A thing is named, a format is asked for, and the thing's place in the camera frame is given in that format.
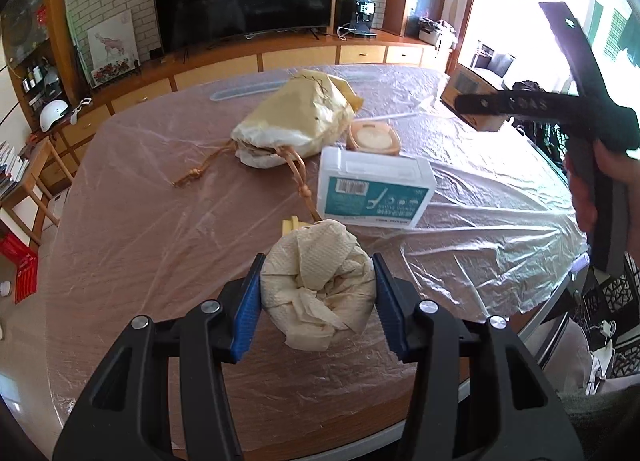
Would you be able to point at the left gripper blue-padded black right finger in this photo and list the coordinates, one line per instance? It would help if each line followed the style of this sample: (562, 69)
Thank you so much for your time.
(477, 393)

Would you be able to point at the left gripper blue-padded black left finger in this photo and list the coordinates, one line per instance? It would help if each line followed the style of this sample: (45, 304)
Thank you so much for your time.
(159, 391)

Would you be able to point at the beige paper towel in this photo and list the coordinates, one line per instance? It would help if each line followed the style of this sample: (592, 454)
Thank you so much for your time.
(318, 286)

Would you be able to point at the white printed carton box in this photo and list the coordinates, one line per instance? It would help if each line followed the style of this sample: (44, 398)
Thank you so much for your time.
(467, 95)

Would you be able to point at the person's right hand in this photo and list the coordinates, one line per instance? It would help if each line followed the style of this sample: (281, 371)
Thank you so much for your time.
(618, 167)

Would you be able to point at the red plastic basket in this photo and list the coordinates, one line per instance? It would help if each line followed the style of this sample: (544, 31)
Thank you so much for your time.
(26, 262)

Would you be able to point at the yellow small cup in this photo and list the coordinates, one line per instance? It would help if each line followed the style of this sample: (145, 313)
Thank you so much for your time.
(293, 223)

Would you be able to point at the round tan compact case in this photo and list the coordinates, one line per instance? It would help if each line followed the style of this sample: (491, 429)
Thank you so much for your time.
(372, 137)

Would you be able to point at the wooden side stool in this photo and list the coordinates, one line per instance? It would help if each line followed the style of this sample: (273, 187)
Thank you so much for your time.
(35, 189)

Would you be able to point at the white teal floss box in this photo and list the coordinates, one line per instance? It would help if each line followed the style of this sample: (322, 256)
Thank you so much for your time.
(373, 190)

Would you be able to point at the black coffee machine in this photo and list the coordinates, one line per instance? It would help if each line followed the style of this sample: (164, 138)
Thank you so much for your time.
(362, 19)

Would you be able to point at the stack of books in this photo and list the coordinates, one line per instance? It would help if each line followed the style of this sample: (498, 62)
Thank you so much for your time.
(12, 168)

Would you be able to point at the white round helmet lamp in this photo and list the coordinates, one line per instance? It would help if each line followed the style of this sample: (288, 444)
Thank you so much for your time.
(51, 113)

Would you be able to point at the wooden tv cabinet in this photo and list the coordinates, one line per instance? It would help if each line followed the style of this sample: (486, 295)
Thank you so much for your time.
(182, 70)

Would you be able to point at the beige drawstring pouch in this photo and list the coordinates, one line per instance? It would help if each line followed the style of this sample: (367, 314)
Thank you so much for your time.
(310, 112)

